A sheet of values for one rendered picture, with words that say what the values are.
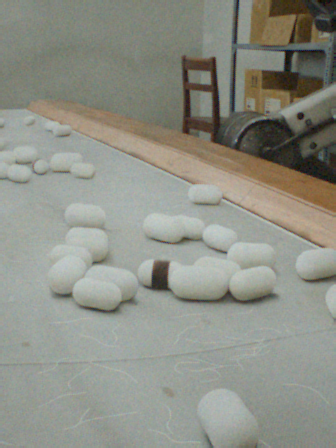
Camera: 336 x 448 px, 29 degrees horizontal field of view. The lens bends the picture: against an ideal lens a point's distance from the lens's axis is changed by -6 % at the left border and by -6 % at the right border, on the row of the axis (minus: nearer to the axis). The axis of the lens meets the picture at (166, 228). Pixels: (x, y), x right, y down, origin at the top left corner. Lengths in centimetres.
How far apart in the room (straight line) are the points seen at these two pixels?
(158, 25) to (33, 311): 523
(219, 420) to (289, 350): 11
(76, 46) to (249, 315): 504
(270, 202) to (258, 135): 50
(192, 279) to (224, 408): 17
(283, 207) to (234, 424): 40
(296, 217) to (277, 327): 23
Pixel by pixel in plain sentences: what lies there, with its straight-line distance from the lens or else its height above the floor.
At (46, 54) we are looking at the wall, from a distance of 536.
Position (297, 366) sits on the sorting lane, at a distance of 35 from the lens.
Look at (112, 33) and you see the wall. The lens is 547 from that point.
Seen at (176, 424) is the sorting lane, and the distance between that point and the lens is 29.
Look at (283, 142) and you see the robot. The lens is 116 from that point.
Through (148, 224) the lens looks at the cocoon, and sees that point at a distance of 55.
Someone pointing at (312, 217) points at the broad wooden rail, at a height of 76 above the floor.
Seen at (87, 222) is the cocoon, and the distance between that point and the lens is 57.
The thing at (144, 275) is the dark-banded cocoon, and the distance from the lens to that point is 44.
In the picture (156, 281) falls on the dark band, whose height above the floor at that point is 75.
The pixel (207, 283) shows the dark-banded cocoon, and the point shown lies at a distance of 41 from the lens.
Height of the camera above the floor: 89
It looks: 15 degrees down
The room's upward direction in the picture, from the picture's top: 2 degrees clockwise
